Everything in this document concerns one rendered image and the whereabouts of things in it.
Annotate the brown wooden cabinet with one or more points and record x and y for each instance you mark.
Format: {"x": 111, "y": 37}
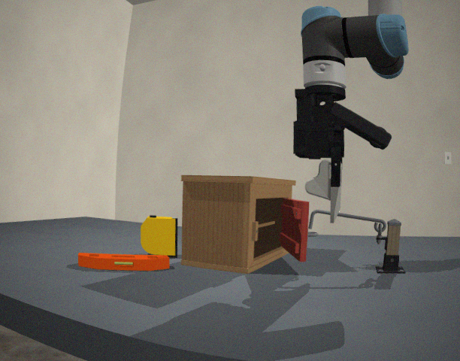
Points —
{"x": 219, "y": 228}

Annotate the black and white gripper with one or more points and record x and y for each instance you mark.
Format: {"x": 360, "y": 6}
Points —
{"x": 316, "y": 137}

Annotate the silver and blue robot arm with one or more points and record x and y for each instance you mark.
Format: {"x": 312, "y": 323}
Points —
{"x": 379, "y": 36}

